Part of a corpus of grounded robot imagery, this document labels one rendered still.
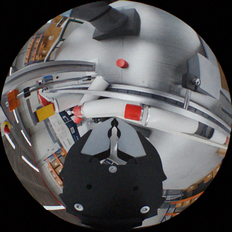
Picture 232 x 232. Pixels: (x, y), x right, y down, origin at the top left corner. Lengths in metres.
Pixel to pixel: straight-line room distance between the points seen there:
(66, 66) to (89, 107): 0.19
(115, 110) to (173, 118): 0.13
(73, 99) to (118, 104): 0.17
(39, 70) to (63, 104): 0.16
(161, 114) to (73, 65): 0.33
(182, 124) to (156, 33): 0.32
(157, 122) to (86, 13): 0.37
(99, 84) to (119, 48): 0.19
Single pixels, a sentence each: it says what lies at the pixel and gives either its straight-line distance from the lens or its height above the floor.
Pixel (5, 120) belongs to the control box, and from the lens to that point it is 0.40.
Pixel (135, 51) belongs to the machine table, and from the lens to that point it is 0.31.
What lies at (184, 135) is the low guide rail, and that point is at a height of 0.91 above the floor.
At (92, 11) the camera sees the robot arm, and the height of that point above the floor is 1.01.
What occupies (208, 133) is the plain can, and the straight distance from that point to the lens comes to 0.33.
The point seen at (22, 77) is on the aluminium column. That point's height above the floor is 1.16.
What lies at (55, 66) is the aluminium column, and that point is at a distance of 0.31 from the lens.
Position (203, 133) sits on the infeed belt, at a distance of 0.34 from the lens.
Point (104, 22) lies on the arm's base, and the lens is 0.34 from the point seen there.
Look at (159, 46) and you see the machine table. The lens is 0.31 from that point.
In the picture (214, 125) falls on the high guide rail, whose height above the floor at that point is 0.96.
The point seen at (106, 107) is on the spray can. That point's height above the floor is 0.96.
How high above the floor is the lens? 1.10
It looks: 51 degrees down
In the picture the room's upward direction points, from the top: 126 degrees counter-clockwise
